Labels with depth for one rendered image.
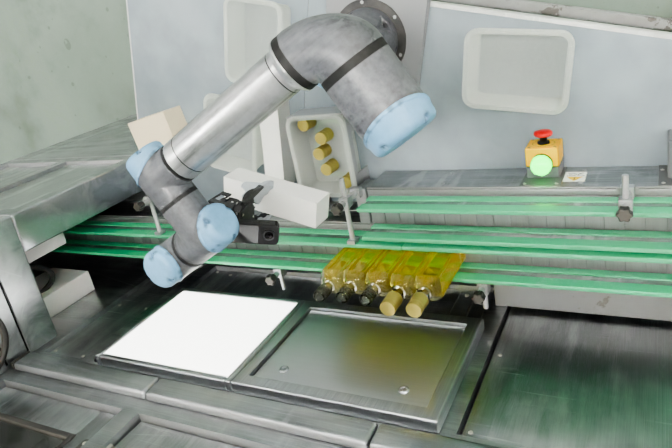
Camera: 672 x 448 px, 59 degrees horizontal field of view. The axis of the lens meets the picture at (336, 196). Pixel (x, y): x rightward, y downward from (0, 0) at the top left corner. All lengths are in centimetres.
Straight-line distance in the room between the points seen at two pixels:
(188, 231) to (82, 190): 90
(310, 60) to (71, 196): 115
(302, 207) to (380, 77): 50
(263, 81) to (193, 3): 88
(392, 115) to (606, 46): 64
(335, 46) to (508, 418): 74
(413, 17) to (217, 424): 98
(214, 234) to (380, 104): 36
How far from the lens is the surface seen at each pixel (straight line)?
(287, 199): 130
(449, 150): 150
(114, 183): 199
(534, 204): 131
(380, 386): 125
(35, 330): 186
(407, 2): 143
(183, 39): 182
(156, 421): 141
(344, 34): 87
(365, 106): 86
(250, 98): 93
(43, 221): 184
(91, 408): 157
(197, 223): 102
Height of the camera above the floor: 211
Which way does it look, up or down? 54 degrees down
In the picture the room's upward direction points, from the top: 130 degrees counter-clockwise
